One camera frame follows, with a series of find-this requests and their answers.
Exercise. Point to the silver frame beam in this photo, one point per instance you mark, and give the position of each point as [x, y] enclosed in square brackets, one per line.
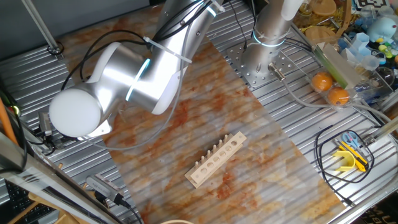
[62, 189]

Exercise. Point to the grey depth camera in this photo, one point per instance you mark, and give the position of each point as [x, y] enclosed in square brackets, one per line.
[102, 186]
[44, 123]

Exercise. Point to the glass jar with lid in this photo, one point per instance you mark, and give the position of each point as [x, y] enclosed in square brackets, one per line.
[304, 11]

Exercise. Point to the black white fiducial marker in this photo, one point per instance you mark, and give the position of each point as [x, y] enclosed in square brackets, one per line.
[371, 3]

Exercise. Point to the green clear plastic box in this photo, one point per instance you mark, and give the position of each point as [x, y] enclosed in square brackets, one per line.
[337, 63]

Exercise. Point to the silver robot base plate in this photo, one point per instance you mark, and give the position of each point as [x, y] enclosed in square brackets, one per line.
[239, 62]

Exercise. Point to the blue hexagonal plastic box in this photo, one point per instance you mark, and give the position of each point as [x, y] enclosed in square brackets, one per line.
[361, 42]

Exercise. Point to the clear plastic fruit container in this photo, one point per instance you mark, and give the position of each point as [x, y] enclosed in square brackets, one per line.
[351, 93]

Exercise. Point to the wooden round disc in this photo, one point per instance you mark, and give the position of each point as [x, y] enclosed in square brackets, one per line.
[320, 32]
[323, 7]

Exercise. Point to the orange marble pattern mat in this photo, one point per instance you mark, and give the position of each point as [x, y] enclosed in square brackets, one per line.
[202, 124]

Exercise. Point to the clear plastic cup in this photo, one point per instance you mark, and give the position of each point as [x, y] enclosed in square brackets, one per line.
[370, 62]

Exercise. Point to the orange fruit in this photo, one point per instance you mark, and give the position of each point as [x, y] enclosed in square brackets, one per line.
[322, 81]
[338, 96]

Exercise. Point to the clear round glass bowl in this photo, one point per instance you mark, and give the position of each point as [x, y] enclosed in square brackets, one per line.
[385, 77]

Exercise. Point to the black camera clamp mount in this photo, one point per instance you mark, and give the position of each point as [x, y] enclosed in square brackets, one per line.
[46, 143]

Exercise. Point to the black keyboard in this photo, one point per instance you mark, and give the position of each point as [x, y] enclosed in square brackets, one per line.
[18, 199]

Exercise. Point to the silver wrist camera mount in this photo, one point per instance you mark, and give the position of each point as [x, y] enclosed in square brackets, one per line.
[101, 130]

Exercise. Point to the aluminium profile post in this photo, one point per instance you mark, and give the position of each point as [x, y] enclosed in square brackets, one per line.
[385, 129]

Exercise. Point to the blue plush toy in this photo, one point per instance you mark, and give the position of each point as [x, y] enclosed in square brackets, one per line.
[382, 29]

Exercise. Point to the silver metal pole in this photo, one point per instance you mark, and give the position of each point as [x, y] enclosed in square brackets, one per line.
[38, 25]

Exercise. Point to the wooden test tube rack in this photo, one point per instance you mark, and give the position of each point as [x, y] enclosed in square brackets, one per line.
[241, 137]

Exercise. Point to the green yellow small toy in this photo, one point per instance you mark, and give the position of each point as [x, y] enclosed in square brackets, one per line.
[385, 51]

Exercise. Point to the black printed box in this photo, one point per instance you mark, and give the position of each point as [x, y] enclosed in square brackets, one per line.
[379, 214]

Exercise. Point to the yellow curved plastic part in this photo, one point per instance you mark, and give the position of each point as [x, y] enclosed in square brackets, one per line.
[345, 166]

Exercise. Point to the orange rod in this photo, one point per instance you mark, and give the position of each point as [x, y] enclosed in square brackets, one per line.
[6, 124]

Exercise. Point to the yellow utility knife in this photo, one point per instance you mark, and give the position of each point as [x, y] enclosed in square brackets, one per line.
[357, 160]

